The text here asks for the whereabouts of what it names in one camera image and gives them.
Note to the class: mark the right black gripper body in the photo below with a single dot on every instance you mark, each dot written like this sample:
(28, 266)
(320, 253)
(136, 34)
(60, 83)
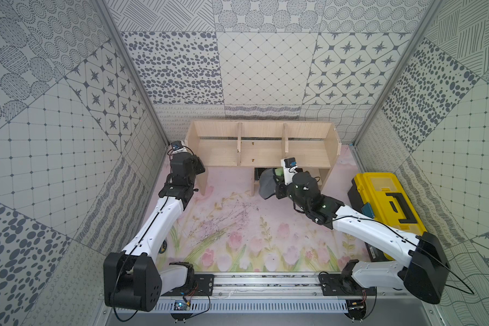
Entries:
(283, 190)

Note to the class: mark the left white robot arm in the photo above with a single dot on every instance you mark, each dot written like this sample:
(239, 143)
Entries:
(131, 278)

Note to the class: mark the yellow handled scissors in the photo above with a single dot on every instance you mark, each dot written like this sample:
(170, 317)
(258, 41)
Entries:
(163, 247)

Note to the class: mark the floral pink table mat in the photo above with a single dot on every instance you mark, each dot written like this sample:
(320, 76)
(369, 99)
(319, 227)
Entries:
(230, 228)

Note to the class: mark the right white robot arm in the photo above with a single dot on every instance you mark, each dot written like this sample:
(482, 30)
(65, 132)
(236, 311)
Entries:
(419, 263)

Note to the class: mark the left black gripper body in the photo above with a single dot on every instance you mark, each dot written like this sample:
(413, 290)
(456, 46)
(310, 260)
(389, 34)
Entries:
(197, 164)

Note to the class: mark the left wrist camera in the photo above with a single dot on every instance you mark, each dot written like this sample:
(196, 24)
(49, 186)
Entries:
(177, 146)

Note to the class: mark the black book on shelf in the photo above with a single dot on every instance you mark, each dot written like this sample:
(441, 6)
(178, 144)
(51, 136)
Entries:
(259, 171)

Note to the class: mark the yellow black toolbox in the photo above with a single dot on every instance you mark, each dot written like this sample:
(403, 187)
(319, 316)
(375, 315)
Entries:
(382, 197)

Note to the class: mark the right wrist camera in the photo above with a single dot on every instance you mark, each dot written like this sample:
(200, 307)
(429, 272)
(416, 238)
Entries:
(289, 165)

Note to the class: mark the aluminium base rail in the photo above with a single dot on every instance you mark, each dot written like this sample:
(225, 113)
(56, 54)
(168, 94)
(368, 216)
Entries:
(282, 292)

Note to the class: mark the grey green cleaning cloth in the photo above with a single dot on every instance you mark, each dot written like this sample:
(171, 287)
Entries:
(272, 183)

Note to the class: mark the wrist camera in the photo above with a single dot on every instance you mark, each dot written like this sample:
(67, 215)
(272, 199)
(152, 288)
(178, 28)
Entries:
(289, 165)
(177, 146)

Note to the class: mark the light wooden bookshelf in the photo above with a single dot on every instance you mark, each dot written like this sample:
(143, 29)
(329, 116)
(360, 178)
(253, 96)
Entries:
(253, 144)

